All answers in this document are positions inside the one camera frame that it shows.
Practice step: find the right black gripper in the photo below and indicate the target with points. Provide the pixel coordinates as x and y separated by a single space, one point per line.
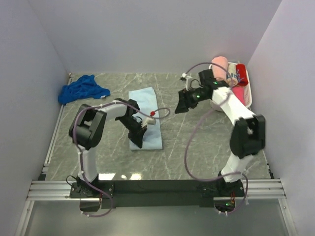
184 102

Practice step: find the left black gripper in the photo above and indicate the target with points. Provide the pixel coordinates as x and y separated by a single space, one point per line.
136 137

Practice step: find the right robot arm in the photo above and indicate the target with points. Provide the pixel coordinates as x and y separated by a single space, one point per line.
248 133

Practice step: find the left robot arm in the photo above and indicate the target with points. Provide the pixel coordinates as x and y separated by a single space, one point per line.
86 132

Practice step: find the pink rolled towel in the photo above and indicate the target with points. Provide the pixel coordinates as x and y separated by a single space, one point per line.
220 68

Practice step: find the magenta rolled towel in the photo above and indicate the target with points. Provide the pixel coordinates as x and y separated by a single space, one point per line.
239 93

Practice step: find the beige rolled towel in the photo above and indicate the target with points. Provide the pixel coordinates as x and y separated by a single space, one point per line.
232 79

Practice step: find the red rolled towel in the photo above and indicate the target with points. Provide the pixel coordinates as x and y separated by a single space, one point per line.
242 75

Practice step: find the white plastic basket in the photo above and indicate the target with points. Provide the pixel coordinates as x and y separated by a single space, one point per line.
247 97

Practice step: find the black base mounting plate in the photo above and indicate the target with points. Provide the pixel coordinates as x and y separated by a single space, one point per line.
157 193

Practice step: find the dark blue crumpled towel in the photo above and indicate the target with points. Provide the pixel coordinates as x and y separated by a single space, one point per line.
85 87

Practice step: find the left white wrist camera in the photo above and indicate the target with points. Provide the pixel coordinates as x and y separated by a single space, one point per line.
149 120

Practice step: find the aluminium rail frame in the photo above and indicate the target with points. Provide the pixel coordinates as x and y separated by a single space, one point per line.
255 189

